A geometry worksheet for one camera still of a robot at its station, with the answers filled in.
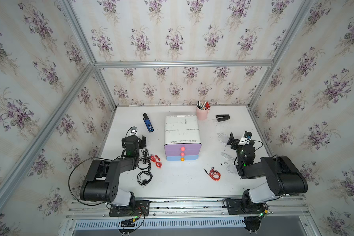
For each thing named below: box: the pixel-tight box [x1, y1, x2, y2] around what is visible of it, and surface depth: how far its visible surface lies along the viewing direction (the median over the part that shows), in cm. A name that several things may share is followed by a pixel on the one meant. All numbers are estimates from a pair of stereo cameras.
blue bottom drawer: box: [166, 154, 200, 162], surface depth 88 cm
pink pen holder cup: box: [196, 100, 211, 121], surface depth 109 cm
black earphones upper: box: [137, 147, 152, 172], surface depth 90 cm
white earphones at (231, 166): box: [219, 151, 237, 175], surface depth 90 cm
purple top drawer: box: [164, 143, 203, 152], surface depth 76 cm
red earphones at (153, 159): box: [150, 154, 163, 170], surface depth 92 cm
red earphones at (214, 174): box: [203, 166, 221, 182], surface depth 86 cm
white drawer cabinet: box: [164, 115, 202, 146], surface depth 80 cm
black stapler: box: [215, 114, 231, 122], surface depth 113 cm
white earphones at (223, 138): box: [216, 132, 229, 147], surface depth 103 cm
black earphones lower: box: [136, 171, 153, 188], surface depth 85 cm
